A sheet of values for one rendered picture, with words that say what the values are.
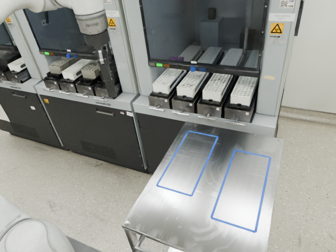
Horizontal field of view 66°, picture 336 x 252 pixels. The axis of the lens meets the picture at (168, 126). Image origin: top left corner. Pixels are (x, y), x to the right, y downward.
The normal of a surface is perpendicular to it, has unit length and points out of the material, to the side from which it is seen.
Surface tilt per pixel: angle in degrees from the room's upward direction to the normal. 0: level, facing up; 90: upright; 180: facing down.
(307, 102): 90
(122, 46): 90
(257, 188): 0
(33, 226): 7
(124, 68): 90
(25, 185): 0
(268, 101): 90
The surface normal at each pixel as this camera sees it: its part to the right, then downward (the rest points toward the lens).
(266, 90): -0.41, 0.59
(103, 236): -0.10, -0.79
